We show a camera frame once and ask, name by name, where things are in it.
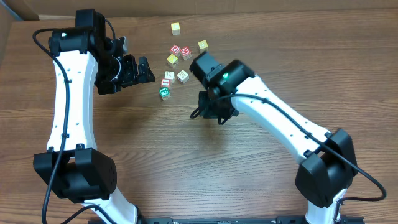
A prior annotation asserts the white patterned wooden block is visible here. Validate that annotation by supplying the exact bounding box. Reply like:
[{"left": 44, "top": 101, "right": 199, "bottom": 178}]
[{"left": 177, "top": 70, "right": 189, "bottom": 84}]

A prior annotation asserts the yellow wooden block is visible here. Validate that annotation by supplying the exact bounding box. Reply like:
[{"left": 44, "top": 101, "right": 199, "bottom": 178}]
[
  {"left": 170, "top": 22, "right": 181, "bottom": 35},
  {"left": 198, "top": 40, "right": 208, "bottom": 53},
  {"left": 166, "top": 54, "right": 179, "bottom": 68}
]

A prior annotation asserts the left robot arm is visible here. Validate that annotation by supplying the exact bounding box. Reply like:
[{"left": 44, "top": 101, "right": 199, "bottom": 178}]
[{"left": 33, "top": 9, "right": 155, "bottom": 223}]

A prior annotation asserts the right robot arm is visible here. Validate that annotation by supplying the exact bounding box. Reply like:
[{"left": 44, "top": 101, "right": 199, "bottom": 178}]
[{"left": 190, "top": 52, "right": 363, "bottom": 223}]

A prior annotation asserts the red I wooden block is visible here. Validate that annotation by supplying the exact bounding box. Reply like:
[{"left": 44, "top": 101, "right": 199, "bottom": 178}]
[{"left": 160, "top": 78, "right": 172, "bottom": 89}]

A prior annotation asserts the white K wooden block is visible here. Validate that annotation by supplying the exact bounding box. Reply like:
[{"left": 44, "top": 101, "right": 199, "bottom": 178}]
[{"left": 164, "top": 71, "right": 175, "bottom": 83}]

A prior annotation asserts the green wooden block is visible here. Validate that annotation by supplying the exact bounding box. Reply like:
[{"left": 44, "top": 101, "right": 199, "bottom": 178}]
[{"left": 159, "top": 87, "right": 171, "bottom": 101}]

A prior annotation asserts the red O wooden block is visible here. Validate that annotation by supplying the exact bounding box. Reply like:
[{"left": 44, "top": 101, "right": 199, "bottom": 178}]
[{"left": 170, "top": 45, "right": 181, "bottom": 57}]

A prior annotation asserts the red M wooden block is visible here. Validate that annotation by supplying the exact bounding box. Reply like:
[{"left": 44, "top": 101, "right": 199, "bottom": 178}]
[{"left": 180, "top": 47, "right": 192, "bottom": 60}]

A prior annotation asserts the cardboard back board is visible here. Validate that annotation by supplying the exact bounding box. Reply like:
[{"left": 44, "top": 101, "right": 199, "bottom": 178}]
[{"left": 1, "top": 0, "right": 397, "bottom": 20}]

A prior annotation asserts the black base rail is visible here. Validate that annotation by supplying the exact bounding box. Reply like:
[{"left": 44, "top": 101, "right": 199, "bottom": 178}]
[{"left": 88, "top": 216, "right": 366, "bottom": 224}]

